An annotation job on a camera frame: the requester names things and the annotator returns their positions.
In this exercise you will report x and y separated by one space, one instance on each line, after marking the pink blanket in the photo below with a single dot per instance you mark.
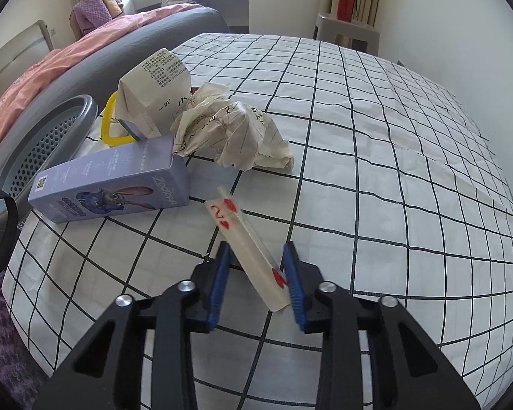
47 68

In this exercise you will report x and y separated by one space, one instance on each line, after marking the grey perforated basket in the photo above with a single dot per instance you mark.
47 136

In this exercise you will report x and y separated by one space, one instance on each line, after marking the white cloth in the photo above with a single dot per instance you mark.
179 0

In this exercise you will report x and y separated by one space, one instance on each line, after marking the red hearts playing card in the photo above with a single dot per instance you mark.
248 247

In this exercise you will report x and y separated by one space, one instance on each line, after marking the white paper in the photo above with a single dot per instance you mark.
239 132

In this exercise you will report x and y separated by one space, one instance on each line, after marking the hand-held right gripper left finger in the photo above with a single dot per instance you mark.
220 284

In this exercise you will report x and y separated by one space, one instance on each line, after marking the grey plastic stool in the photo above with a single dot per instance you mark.
346 27

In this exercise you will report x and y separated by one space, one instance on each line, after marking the beige paper carton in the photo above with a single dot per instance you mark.
154 89

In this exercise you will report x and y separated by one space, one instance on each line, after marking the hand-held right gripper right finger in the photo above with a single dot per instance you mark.
295 286

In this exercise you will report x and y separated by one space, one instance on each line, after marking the purple fuzzy clothing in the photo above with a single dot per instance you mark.
0 324

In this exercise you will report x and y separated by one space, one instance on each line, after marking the purple cartoon print box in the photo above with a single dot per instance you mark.
111 179

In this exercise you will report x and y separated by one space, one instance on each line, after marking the red water bottle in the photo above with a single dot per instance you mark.
346 4

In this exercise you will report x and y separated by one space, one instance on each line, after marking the grey bed mattress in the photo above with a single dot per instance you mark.
124 47

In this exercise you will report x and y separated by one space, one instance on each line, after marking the beige headboard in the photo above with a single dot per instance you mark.
13 55

